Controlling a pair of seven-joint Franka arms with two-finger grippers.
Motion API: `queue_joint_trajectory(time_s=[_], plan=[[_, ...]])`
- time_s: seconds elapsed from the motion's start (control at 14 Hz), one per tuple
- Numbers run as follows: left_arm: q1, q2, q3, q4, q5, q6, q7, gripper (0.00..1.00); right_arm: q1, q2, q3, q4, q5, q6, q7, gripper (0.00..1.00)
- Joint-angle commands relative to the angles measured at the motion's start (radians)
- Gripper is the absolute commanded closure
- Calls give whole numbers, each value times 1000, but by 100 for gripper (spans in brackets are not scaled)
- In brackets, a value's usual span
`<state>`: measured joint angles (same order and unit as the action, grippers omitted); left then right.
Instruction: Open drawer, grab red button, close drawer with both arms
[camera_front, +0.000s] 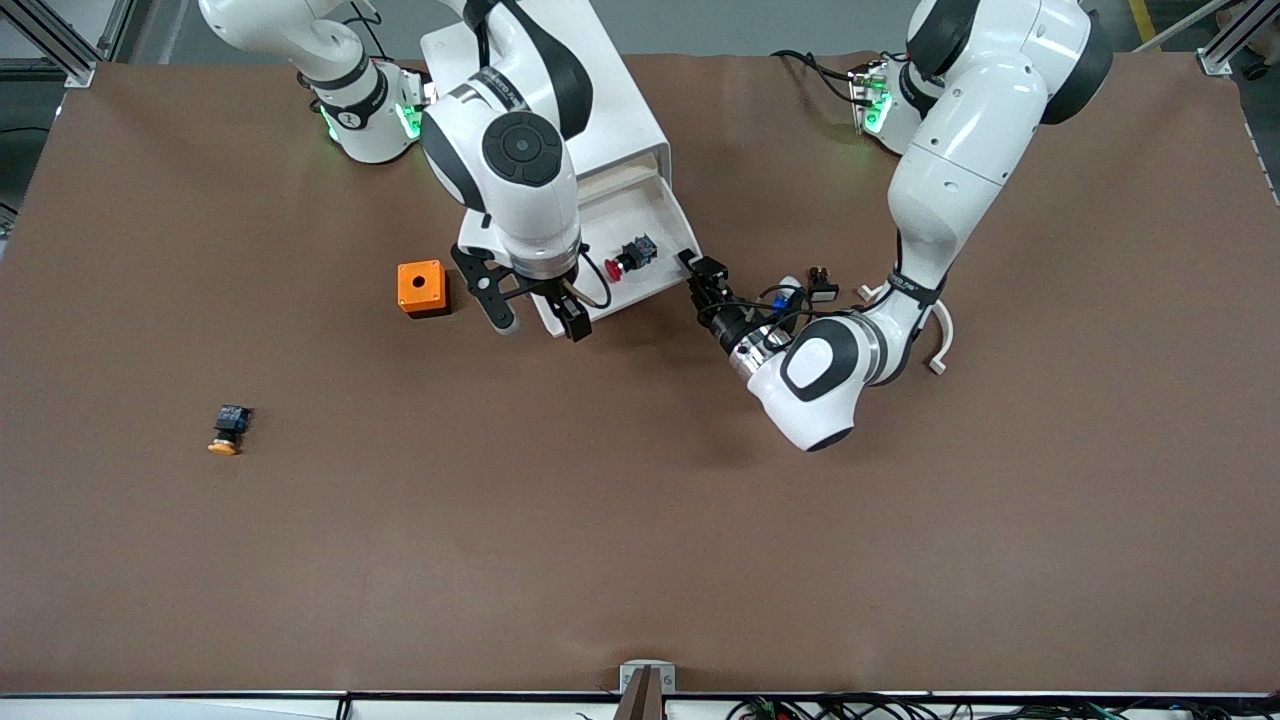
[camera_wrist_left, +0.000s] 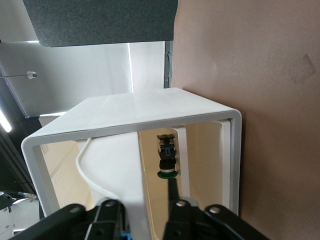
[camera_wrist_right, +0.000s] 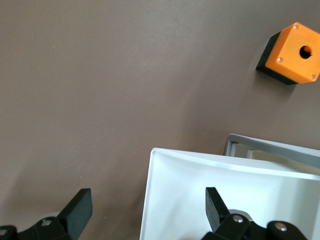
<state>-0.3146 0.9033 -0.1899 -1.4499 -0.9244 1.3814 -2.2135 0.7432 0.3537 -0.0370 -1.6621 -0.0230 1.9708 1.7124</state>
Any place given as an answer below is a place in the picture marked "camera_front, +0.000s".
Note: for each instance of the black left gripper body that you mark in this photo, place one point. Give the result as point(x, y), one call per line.
point(727, 323)

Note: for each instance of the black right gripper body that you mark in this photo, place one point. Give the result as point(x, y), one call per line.
point(556, 290)

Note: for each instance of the red push button switch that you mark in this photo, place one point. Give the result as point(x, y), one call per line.
point(630, 255)

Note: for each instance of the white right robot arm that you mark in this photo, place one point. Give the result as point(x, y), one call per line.
point(530, 215)

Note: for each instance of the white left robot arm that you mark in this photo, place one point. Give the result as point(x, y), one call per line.
point(960, 130)

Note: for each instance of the white curved plastic piece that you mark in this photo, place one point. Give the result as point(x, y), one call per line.
point(946, 340)

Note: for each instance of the black white rectangular switch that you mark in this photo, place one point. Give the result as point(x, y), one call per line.
point(822, 292)

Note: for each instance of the orange button enclosure box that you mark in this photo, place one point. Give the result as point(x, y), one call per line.
point(408, 295)

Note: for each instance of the orange push button switch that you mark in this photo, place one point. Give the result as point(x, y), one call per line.
point(232, 420)

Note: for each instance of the silver metal bracket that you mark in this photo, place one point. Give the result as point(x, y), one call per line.
point(630, 678)

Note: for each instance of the aluminium frame profile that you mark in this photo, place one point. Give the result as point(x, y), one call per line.
point(80, 72)
point(1215, 62)

